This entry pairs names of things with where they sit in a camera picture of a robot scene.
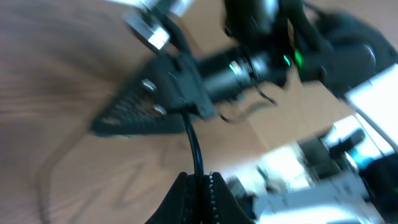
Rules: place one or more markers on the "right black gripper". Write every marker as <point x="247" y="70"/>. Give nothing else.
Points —
<point x="197" y="86"/>

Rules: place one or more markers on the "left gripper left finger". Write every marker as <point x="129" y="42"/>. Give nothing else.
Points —
<point x="170" y="211"/>

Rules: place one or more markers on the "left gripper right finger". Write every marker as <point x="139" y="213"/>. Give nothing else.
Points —
<point x="221" y="206"/>

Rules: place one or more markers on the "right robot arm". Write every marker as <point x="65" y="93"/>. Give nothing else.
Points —
<point x="336" y="49"/>

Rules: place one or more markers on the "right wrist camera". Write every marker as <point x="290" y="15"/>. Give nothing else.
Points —
<point x="148" y="29"/>

